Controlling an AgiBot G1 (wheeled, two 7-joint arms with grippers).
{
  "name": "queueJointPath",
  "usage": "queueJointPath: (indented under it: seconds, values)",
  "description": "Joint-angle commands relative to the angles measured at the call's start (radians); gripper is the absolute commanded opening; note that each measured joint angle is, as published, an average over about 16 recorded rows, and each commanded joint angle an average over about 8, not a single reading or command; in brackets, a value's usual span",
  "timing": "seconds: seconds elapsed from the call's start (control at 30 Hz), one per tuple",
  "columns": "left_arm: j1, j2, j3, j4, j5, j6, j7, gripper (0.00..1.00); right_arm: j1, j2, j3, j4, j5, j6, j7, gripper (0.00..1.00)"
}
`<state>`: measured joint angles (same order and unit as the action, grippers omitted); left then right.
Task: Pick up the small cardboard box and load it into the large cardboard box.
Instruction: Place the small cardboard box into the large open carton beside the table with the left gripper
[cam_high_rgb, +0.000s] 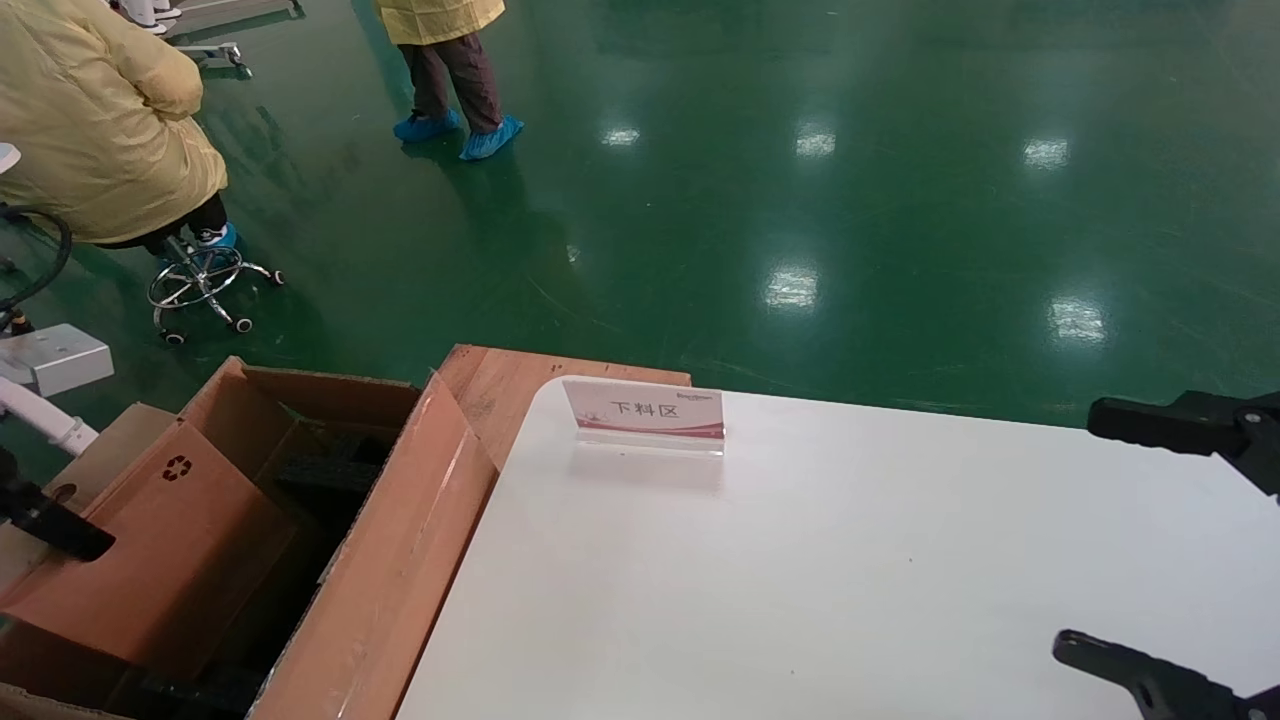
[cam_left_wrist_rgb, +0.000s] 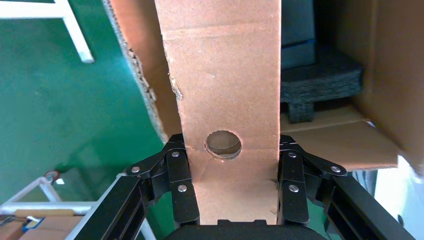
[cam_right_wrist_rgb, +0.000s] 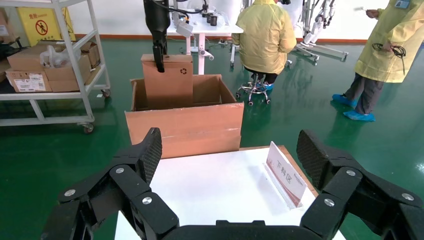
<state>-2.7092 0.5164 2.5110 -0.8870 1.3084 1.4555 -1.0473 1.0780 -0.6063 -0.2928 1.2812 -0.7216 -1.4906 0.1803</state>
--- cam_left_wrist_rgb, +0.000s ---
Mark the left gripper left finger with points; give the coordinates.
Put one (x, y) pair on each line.
(179, 185)

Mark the brown cardboard box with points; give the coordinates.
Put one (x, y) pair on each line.
(56, 228)

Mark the black foam block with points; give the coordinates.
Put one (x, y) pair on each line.
(318, 82)

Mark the large open cardboard box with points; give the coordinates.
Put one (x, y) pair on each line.
(391, 66)

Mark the small cardboard box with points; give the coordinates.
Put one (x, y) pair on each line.
(225, 82)

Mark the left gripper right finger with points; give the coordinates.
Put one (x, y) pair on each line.
(293, 188)

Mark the white wheeled shelf cart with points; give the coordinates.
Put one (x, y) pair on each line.
(10, 208)

